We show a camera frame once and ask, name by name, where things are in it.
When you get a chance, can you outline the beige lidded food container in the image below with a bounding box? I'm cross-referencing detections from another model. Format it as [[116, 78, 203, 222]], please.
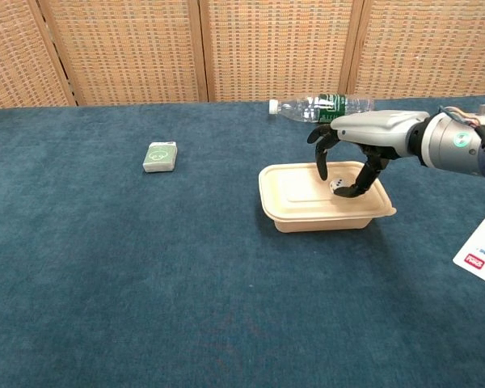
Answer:
[[258, 160, 398, 234]]

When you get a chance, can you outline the clear plastic water bottle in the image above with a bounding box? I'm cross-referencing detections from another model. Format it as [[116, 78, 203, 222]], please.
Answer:
[[268, 92, 376, 124]]

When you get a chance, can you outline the green tissue pack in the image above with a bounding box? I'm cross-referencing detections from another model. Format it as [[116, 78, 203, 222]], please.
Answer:
[[141, 141, 179, 174]]

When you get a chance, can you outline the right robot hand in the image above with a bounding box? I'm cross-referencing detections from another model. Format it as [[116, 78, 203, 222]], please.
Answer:
[[306, 109, 431, 200]]

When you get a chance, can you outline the blue table cloth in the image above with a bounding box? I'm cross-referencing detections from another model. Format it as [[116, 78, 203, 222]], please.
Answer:
[[0, 95, 485, 388]]

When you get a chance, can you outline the white printed card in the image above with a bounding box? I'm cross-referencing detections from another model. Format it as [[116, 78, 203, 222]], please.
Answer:
[[452, 205, 485, 291]]

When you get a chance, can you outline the woven folding screen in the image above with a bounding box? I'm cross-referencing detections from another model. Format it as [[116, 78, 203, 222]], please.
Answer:
[[0, 0, 485, 110]]

